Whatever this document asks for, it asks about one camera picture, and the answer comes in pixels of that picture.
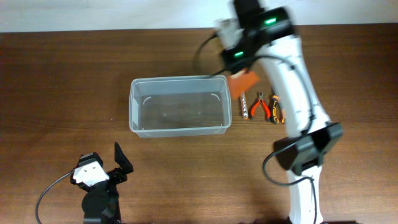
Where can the orange black long-nose pliers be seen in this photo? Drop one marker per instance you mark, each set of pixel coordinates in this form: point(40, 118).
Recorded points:
point(277, 112)

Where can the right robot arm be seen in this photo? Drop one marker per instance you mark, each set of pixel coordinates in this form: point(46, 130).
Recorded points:
point(268, 36)

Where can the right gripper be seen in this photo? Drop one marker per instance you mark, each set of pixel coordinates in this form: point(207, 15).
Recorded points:
point(232, 67)

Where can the socket bit rail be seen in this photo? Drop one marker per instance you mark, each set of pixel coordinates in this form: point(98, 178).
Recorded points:
point(244, 109)

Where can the wooden handled orange scraper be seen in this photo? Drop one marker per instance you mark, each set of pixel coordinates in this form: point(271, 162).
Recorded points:
point(240, 82)

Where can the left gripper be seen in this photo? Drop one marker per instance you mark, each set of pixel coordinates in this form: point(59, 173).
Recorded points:
point(118, 174)

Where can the clear plastic container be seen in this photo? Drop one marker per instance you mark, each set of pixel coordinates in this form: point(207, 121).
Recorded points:
point(179, 106)

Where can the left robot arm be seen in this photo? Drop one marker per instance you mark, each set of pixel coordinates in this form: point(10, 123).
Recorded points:
point(101, 202)

